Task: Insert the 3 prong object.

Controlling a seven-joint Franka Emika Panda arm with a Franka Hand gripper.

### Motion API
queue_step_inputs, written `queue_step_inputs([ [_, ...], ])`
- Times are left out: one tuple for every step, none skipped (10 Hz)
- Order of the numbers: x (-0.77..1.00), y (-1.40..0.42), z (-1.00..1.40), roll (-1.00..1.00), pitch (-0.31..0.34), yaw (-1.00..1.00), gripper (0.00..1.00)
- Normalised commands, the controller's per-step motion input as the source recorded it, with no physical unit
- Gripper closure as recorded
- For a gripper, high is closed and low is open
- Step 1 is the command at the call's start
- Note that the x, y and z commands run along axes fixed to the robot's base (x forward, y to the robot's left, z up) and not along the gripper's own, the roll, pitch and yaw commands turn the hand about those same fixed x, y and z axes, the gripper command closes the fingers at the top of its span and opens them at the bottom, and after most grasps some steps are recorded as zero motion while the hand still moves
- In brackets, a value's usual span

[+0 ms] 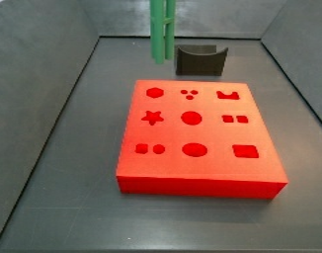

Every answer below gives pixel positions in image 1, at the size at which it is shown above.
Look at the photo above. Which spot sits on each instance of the green three prong peg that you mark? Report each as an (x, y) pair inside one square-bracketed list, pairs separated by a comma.
[(162, 29)]

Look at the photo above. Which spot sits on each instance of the red shape sorting block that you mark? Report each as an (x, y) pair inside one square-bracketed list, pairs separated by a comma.
[(197, 142)]

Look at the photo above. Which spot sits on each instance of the black curved cradle block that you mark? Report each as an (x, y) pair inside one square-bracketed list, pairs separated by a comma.
[(200, 59)]

